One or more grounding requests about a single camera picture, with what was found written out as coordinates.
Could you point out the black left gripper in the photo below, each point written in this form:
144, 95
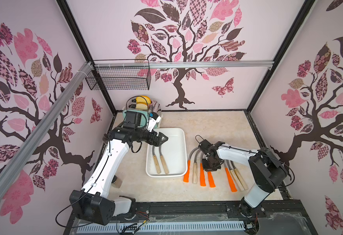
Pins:
155, 143

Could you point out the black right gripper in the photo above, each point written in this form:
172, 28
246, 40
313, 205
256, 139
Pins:
211, 161

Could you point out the orange handle sickle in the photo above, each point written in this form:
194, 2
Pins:
230, 180
187, 174
202, 176
211, 180

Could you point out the wooden handle sickle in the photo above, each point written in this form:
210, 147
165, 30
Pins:
238, 174
157, 166
198, 154
235, 178
164, 164

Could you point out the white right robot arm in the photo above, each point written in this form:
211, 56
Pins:
268, 172

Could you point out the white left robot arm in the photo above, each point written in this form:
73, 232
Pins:
91, 203

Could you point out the white plastic storage tray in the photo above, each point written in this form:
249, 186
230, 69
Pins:
174, 152

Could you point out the yellow bread slice front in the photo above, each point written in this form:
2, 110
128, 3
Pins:
142, 106

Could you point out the yellow bread slice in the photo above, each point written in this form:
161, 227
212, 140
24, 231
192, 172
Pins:
142, 106
143, 99

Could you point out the mint green toaster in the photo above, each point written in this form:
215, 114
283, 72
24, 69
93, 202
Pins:
153, 107

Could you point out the yellow bread slice back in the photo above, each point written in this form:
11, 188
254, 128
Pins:
143, 99

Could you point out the small glass spice jar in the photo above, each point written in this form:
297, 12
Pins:
116, 182

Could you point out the black wire basket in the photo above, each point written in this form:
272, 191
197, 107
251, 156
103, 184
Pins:
120, 74

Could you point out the white vented cable duct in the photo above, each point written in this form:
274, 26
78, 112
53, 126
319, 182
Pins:
161, 227

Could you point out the aluminium rail left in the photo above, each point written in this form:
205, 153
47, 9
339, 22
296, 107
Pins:
17, 163

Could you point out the aluminium rail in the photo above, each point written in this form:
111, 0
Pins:
17, 163
189, 64

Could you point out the black base frame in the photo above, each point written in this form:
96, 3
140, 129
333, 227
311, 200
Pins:
273, 217

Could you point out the aluminium rail back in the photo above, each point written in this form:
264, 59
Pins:
189, 64

